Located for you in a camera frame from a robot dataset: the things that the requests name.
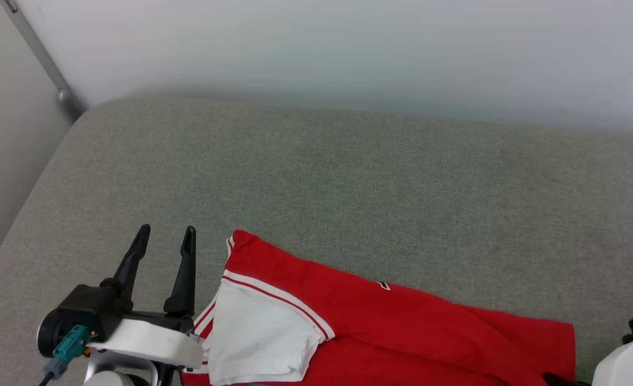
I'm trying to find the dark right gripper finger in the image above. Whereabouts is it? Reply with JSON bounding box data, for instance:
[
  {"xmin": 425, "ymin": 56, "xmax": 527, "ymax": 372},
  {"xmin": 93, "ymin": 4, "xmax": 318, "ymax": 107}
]
[{"xmin": 542, "ymin": 373, "xmax": 592, "ymax": 386}]

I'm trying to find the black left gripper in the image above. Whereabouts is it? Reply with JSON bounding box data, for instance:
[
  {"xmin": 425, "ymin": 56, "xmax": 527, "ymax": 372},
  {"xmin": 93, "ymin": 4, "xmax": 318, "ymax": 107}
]
[{"xmin": 36, "ymin": 224, "xmax": 197, "ymax": 359}]

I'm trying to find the red and white jersey shirt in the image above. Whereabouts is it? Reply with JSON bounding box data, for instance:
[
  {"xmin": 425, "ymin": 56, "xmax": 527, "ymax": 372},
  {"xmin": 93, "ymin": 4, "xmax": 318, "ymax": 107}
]
[{"xmin": 181, "ymin": 229, "xmax": 578, "ymax": 386}]

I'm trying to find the grey metal pole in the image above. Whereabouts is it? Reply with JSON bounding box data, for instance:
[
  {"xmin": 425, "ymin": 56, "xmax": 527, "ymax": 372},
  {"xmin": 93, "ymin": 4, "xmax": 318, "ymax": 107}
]
[{"xmin": 0, "ymin": 0, "xmax": 87, "ymax": 122}]

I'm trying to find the teal cable connector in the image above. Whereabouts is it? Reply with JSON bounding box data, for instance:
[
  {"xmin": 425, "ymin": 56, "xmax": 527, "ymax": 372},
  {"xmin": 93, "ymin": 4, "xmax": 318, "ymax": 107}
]
[{"xmin": 42, "ymin": 324, "xmax": 93, "ymax": 381}]

